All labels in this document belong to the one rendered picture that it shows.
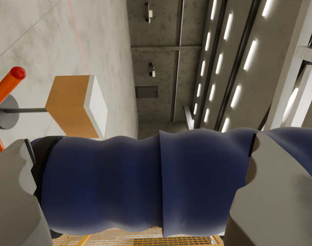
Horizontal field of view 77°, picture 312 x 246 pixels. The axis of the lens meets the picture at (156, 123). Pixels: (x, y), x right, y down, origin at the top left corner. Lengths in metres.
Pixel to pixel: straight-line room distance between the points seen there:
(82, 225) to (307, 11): 2.54
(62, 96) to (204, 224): 1.80
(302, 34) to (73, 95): 2.34
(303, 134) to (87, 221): 0.47
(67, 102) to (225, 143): 1.70
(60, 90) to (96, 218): 1.76
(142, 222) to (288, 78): 2.48
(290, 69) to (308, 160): 2.25
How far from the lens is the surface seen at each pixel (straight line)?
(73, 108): 1.94
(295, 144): 0.50
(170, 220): 0.40
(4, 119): 2.61
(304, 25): 2.63
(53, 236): 0.51
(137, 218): 0.41
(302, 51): 2.30
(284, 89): 2.75
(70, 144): 0.46
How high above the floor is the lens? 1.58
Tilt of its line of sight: 1 degrees up
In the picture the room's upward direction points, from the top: 88 degrees clockwise
